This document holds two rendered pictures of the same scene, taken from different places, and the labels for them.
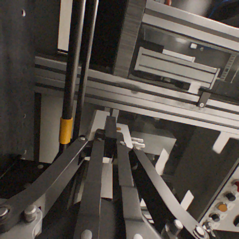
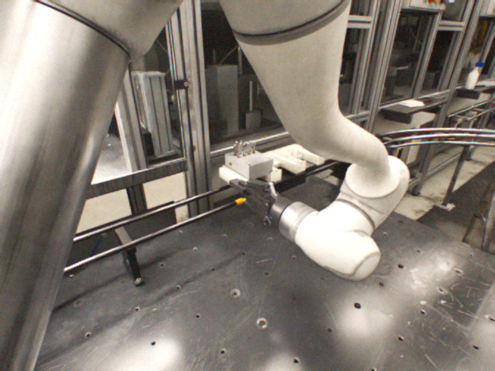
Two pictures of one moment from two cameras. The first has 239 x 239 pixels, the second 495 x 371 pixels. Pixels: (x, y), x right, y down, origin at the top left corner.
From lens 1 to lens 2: 0.66 m
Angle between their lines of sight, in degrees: 39
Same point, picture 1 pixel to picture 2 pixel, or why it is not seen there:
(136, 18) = (146, 173)
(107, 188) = (267, 169)
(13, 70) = (212, 226)
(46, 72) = (199, 207)
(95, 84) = (197, 177)
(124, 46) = (166, 171)
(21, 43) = (195, 227)
